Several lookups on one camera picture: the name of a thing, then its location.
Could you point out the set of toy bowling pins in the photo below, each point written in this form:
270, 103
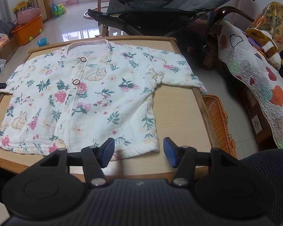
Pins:
59, 10

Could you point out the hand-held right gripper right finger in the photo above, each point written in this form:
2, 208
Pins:
169, 150

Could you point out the heart-print quilted blanket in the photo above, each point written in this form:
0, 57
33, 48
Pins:
257, 82

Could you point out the white floral baby shirt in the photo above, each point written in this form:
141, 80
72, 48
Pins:
85, 98

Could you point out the pink step stool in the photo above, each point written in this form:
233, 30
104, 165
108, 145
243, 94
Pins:
69, 1

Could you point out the dark wooden armchair frame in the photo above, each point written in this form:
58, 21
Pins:
233, 13

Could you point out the brown cardboard box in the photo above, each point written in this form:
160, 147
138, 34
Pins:
9, 49

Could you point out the brown white plush toy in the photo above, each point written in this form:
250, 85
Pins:
266, 44

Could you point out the orange wheeled storage box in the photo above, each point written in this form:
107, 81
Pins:
29, 31

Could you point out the wooden door frame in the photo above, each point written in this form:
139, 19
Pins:
46, 0

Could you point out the blue toy bucket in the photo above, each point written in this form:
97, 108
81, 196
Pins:
42, 42

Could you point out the purple toy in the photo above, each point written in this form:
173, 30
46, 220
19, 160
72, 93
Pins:
254, 42

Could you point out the pink plastic basket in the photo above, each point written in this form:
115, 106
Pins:
28, 16

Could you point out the orange wicker basket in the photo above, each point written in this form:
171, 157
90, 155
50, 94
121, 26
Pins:
217, 122

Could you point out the printed cardboard box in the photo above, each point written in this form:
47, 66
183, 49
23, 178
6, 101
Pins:
254, 115

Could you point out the black dish rack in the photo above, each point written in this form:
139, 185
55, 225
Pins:
2, 27

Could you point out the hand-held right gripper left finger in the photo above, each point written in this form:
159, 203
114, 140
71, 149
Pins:
108, 151

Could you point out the yellow toy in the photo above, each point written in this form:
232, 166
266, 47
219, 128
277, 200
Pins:
21, 6

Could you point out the white hula hoop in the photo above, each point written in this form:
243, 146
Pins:
85, 14

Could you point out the grey folding lounge chair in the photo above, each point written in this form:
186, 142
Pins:
155, 7

